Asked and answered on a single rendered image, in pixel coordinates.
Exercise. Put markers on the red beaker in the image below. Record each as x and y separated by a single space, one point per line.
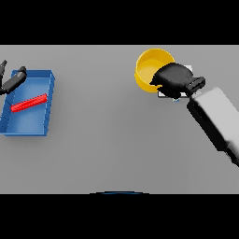
29 103

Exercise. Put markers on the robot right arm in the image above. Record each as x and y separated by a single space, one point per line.
216 119

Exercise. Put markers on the yellow bowl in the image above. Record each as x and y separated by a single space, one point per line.
148 70

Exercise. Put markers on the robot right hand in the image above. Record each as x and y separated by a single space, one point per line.
174 77

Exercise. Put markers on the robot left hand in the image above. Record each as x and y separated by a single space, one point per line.
12 81

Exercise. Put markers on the blue tray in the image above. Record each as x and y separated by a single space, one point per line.
27 104

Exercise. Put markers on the pale square measuring scale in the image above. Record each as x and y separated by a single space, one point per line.
188 68

